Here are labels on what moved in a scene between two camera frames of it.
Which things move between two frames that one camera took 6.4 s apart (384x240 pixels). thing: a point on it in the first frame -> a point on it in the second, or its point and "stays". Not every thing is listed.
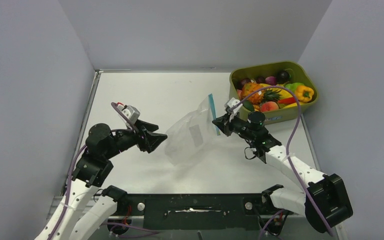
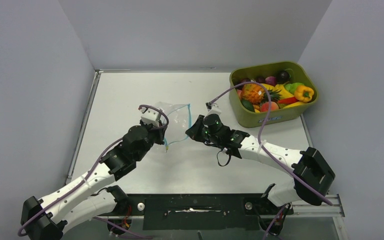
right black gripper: x=224 y=124 -> x=195 y=132
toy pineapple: x=260 y=97 stays
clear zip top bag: x=191 y=133 -> x=179 y=119
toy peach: x=269 y=105 stays
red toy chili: x=287 y=100 stays
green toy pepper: x=293 y=86 stays
